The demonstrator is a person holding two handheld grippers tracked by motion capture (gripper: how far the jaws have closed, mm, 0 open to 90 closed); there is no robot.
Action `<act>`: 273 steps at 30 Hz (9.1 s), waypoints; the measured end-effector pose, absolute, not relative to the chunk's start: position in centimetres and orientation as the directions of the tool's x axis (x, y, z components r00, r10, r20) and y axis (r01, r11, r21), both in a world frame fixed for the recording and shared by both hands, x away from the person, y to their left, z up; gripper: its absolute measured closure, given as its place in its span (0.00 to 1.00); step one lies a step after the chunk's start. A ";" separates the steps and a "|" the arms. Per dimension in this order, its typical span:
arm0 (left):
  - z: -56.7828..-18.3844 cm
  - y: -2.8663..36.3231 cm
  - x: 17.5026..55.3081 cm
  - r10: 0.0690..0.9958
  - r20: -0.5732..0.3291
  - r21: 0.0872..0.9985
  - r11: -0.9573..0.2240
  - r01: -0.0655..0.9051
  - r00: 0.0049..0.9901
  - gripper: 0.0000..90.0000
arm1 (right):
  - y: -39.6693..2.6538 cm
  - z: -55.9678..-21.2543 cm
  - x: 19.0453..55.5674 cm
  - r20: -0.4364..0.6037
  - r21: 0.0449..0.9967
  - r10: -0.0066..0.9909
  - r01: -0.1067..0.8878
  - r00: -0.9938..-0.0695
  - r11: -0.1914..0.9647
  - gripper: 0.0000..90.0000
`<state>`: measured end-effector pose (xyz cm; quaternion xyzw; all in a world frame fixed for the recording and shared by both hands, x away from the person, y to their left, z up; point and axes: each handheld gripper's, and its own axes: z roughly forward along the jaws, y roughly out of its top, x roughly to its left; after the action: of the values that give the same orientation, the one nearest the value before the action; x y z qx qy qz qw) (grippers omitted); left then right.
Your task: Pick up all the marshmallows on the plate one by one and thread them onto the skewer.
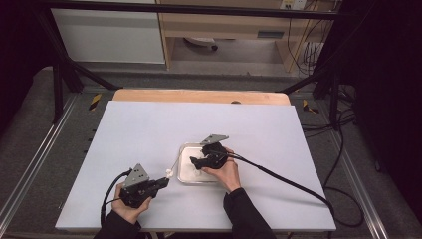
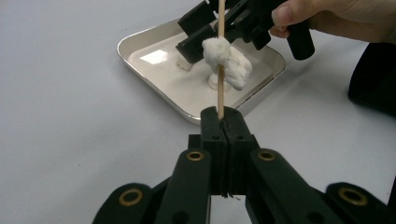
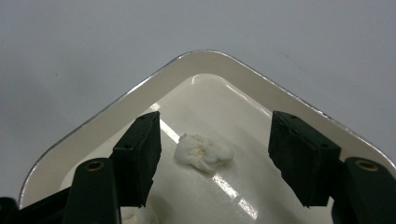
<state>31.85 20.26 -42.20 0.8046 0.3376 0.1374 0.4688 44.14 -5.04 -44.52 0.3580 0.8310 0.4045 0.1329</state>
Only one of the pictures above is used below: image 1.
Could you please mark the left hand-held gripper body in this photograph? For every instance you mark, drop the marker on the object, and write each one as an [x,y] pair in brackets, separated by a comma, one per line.
[136,187]

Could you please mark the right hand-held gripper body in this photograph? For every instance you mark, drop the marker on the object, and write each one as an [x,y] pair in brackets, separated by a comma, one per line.
[217,156]

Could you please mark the white rectangular tray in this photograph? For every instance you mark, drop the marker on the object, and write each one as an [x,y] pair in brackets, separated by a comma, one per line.
[189,166]

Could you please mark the white marshmallow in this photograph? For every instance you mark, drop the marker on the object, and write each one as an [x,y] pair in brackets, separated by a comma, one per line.
[169,173]

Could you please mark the wooden skewer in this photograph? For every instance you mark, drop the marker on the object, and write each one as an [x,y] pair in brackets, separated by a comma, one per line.
[175,163]

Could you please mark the person's right hand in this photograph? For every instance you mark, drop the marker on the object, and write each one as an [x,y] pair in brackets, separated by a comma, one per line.
[225,174]

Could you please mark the person's left hand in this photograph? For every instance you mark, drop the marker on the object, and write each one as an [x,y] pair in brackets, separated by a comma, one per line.
[129,210]

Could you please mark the wooden table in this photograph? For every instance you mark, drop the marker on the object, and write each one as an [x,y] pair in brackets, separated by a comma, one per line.
[199,96]

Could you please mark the office chair base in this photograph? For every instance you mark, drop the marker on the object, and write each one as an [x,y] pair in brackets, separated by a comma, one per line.
[202,42]

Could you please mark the wooden desk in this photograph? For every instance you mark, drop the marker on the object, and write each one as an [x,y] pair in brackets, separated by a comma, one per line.
[232,23]

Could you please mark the white cabinet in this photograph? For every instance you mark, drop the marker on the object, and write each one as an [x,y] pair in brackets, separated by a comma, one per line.
[109,36]

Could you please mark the white power strip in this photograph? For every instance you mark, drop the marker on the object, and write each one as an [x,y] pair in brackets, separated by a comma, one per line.
[293,4]

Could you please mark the black curtain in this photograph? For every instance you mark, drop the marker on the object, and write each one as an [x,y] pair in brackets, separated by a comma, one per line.
[20,49]
[388,99]

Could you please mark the aluminium rail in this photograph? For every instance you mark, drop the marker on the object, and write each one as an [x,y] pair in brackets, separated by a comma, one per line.
[36,156]
[358,179]

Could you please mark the black metal frame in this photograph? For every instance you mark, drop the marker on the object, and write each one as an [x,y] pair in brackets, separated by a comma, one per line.
[185,9]

